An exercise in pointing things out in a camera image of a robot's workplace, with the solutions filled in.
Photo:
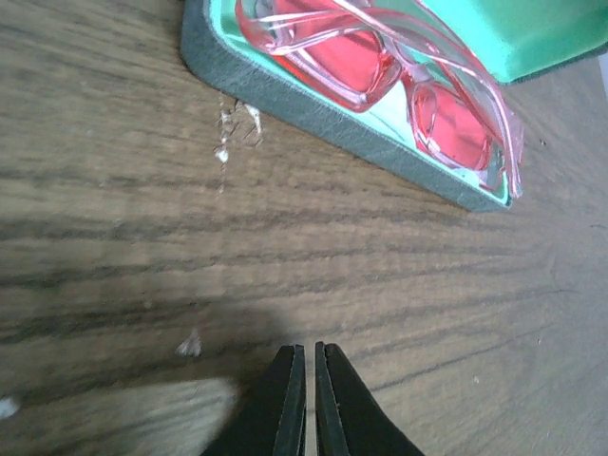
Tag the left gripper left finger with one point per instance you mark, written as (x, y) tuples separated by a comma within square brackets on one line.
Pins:
[(273, 420)]

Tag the red transparent sunglasses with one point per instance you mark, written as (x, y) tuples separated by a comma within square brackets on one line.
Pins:
[(356, 53)]

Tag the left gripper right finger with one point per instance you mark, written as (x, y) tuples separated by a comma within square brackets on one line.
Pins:
[(348, 420)]

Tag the teal glasses case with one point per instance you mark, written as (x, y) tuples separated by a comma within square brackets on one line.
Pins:
[(514, 40)]

